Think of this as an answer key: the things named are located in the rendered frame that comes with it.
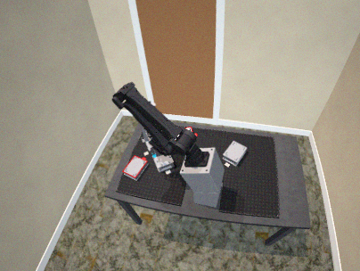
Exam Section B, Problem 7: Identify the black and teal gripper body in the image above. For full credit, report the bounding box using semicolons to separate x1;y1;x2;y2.
151;147;162;157

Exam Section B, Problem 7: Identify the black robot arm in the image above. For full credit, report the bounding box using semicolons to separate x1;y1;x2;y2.
111;82;209;168

